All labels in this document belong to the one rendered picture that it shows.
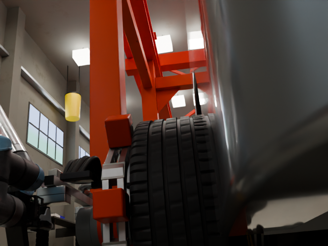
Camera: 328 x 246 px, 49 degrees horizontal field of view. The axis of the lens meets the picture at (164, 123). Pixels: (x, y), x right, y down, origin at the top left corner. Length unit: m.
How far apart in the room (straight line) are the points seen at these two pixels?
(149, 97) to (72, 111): 6.14
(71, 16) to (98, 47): 7.18
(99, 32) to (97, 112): 0.48
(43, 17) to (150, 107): 5.80
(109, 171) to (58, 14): 8.27
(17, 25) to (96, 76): 6.95
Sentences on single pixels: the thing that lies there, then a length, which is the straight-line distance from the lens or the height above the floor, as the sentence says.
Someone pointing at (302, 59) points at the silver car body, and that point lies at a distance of 0.30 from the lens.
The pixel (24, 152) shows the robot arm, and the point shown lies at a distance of 1.03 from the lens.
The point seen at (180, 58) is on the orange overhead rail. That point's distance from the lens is 4.86.
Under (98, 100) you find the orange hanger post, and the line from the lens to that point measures 1.86.
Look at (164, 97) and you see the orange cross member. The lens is 4.05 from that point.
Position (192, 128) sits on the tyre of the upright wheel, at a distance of 1.05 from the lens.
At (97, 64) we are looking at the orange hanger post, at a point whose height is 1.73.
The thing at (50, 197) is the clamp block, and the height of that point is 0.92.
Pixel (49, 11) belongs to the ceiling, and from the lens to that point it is 9.13.
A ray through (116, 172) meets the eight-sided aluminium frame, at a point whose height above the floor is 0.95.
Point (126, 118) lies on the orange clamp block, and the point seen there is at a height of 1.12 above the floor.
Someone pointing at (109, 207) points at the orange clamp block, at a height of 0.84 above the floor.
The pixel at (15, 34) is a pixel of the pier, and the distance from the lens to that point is 8.69.
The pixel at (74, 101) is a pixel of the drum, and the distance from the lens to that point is 10.10.
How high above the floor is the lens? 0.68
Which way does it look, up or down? 23 degrees up
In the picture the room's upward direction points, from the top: 5 degrees counter-clockwise
